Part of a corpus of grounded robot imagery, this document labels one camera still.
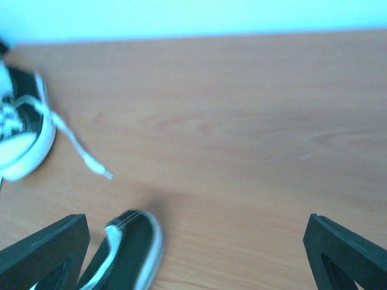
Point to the black white sneaker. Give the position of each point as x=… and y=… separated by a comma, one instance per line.
x=129, y=255
x=15, y=83

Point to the rear sneaker white shoelace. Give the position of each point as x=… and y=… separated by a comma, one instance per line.
x=60, y=127

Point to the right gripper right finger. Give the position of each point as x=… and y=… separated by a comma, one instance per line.
x=340, y=258

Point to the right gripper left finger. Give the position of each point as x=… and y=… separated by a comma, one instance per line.
x=48, y=259

